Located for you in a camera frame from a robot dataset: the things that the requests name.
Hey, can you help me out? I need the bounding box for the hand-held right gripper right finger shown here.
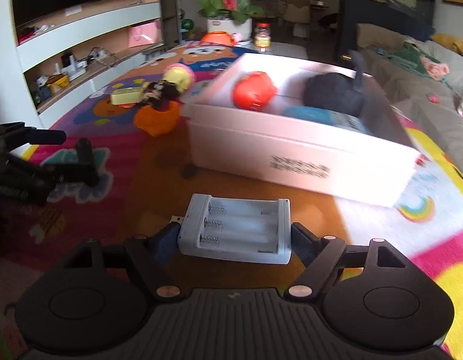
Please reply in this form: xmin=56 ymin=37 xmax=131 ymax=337
xmin=284 ymin=222 xmax=408 ymax=302

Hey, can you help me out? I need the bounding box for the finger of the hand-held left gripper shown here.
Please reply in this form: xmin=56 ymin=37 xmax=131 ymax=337
xmin=14 ymin=139 xmax=101 ymax=187
xmin=14 ymin=129 xmax=67 ymax=147

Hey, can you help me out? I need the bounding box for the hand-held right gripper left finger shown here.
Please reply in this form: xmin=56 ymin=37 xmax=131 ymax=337
xmin=62 ymin=222 xmax=181 ymax=301

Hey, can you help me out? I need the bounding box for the white battery holder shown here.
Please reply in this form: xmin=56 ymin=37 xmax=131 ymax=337
xmin=177 ymin=194 xmax=293 ymax=265

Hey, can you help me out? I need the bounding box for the yellow block toy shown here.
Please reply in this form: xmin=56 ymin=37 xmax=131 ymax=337
xmin=110 ymin=87 xmax=144 ymax=106

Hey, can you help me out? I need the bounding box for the yellow pink toy ball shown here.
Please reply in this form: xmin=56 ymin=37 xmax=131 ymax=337
xmin=162 ymin=64 xmax=195 ymax=92

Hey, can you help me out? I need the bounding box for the pink cardboard box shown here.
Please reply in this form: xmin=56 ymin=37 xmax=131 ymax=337
xmin=181 ymin=52 xmax=421 ymax=209

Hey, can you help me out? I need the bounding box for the light blue packet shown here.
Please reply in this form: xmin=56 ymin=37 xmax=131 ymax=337
xmin=282 ymin=106 xmax=367 ymax=134

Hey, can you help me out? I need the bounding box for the black plush toy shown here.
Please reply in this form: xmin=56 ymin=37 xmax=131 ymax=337
xmin=302 ymin=50 xmax=369 ymax=118

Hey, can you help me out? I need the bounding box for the red ball toy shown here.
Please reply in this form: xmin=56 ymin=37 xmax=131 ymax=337
xmin=232 ymin=70 xmax=278 ymax=112

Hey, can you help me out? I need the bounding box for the colourful printed play mat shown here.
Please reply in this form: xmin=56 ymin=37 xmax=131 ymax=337
xmin=0 ymin=41 xmax=463 ymax=360

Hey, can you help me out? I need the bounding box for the white router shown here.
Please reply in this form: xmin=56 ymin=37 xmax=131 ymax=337
xmin=55 ymin=50 xmax=87 ymax=81

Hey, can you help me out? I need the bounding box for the white wooden TV cabinet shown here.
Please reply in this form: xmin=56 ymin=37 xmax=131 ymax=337
xmin=0 ymin=0 xmax=166 ymax=128

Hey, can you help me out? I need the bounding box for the pink gift bag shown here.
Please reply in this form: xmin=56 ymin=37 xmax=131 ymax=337
xmin=128 ymin=22 xmax=159 ymax=48

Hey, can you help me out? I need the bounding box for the grey sofa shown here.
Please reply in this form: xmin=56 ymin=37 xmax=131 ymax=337
xmin=357 ymin=22 xmax=463 ymax=184

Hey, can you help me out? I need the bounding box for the potted pink orchid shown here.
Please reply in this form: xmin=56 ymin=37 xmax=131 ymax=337
xmin=193 ymin=0 xmax=265 ymax=42

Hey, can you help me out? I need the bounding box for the red-lidded candy jar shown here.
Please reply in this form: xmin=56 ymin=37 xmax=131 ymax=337
xmin=254 ymin=22 xmax=273 ymax=48

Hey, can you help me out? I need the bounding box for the green cloth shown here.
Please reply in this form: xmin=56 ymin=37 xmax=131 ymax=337
xmin=381 ymin=41 xmax=434 ymax=77

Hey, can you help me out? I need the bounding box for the pink garment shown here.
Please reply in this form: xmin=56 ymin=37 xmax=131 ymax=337
xmin=421 ymin=55 xmax=450 ymax=81

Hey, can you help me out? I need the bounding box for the dark dining chair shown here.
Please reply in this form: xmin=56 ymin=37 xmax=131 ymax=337
xmin=319 ymin=13 xmax=339 ymax=31

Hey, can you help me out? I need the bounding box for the beige dining chair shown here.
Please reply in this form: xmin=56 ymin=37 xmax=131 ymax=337
xmin=284 ymin=0 xmax=311 ymax=38

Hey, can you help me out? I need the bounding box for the dark cabinet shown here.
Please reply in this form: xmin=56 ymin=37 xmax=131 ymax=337
xmin=336 ymin=0 xmax=436 ymax=64

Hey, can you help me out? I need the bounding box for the yellow pillow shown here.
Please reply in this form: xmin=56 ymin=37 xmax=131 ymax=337
xmin=430 ymin=33 xmax=463 ymax=61

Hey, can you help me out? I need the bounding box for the power strip with cables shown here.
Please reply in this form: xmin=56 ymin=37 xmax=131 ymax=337
xmin=87 ymin=47 xmax=116 ymax=68

